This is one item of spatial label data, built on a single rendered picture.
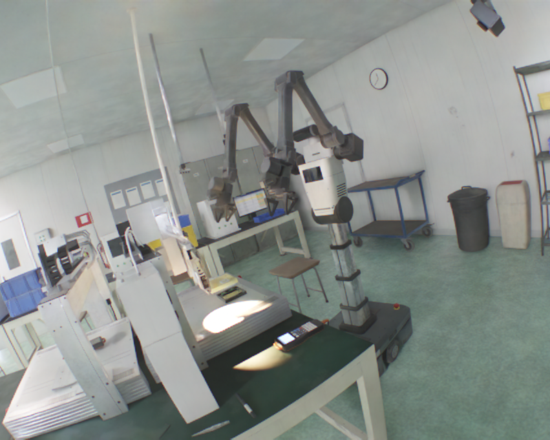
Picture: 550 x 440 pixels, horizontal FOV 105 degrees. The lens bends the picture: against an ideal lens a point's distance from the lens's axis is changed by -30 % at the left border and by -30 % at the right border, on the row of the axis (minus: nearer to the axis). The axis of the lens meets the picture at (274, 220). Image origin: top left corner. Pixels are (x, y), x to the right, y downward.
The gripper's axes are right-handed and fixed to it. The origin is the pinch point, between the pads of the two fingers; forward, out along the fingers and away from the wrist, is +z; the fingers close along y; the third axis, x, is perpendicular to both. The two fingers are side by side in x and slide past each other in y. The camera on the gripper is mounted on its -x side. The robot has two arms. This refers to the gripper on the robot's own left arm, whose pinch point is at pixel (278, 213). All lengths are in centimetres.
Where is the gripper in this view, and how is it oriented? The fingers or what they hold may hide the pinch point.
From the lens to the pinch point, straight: 119.1
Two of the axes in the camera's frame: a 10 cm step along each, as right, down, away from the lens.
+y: 6.4, -0.6, -7.6
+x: 7.6, 2.0, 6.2
